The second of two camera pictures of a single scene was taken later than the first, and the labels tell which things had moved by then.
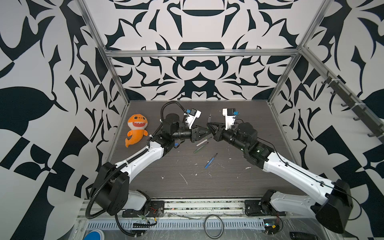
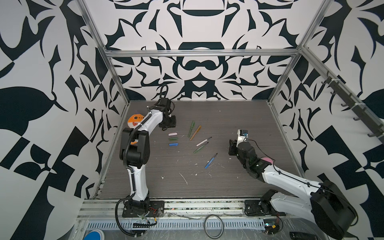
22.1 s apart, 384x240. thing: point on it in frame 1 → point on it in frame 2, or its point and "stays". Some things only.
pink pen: [201, 142] stays
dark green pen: [202, 146] stays
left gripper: [195, 133] → [173, 124]
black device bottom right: [297, 235] stays
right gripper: [218, 133] → [232, 147]
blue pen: [210, 161] stays
